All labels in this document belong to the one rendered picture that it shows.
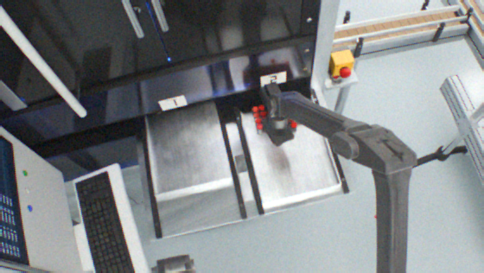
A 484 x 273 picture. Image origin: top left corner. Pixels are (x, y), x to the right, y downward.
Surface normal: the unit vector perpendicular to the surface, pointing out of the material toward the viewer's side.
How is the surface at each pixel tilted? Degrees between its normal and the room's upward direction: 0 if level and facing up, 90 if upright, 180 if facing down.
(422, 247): 0
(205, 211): 0
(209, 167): 0
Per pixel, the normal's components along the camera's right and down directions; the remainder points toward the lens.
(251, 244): -0.07, -0.43
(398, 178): 0.34, 0.17
